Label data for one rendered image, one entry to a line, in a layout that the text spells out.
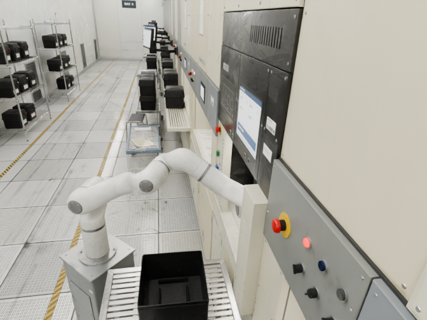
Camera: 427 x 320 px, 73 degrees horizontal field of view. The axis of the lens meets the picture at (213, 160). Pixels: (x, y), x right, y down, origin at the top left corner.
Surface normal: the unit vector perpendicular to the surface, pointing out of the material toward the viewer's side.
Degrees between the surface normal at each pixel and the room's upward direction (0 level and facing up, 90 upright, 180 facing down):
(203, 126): 90
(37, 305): 0
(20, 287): 0
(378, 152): 90
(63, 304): 0
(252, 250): 90
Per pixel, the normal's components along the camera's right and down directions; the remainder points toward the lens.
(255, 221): 0.17, 0.44
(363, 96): -0.98, 0.04
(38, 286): 0.04, -0.90
